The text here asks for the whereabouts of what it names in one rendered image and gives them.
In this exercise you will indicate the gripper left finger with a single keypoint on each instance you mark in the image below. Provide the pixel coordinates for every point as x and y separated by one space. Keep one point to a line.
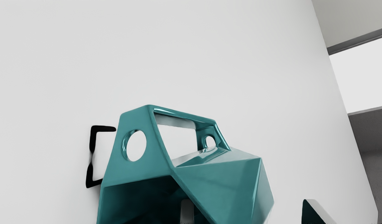
186 213

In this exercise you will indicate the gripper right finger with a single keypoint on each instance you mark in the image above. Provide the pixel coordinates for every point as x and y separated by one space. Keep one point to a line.
313 215

